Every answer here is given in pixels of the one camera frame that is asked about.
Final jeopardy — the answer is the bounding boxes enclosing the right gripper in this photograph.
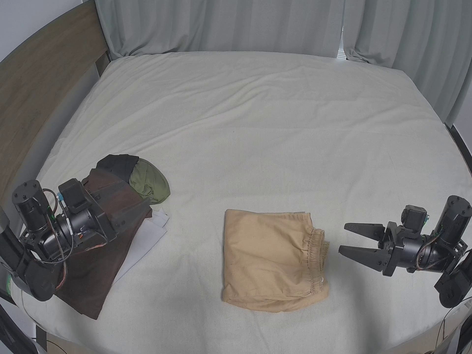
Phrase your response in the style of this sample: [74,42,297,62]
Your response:
[338,221,425,278]

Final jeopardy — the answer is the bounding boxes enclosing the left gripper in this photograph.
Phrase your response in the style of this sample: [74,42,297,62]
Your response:
[69,194,152,249]

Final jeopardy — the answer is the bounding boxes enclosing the tan shorts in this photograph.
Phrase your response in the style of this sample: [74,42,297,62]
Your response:
[221,209,330,313]

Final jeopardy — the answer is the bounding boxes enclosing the bed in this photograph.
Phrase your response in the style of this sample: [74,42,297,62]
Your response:
[0,0,472,354]

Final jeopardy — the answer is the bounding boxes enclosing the white garment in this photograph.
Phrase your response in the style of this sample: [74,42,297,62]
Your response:
[112,209,171,287]

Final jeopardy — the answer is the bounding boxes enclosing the green garment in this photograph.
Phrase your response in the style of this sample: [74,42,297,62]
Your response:
[129,158,171,206]

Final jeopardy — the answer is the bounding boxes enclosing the black garment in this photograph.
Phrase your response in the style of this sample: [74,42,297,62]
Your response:
[97,154,140,183]

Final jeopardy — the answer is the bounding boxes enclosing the brown garment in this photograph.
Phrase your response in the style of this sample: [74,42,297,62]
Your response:
[52,168,153,320]

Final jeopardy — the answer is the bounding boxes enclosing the grey-green curtain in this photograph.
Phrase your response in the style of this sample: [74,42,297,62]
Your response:
[343,0,472,126]
[90,0,349,61]

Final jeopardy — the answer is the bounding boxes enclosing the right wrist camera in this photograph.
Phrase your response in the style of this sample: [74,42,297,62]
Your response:
[400,204,430,235]

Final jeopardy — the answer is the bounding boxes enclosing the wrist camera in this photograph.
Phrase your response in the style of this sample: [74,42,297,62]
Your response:
[57,178,91,215]
[400,204,430,235]

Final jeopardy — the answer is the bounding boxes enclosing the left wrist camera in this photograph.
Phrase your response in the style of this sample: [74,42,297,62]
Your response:
[57,178,91,215]

